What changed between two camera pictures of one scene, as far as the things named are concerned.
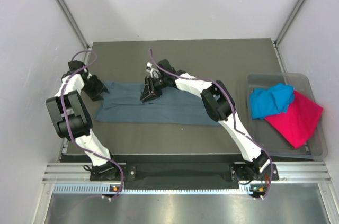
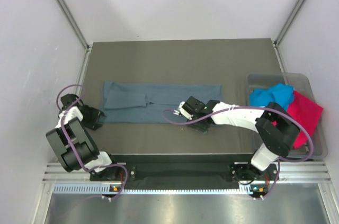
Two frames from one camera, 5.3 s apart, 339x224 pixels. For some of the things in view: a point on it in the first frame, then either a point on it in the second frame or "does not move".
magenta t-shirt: (299, 123) does not move
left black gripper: (100, 88) -> (96, 114)
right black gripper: (150, 90) -> (203, 128)
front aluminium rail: (287, 172) does not move
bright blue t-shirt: (266, 102) does not move
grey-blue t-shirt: (177, 106) does not move
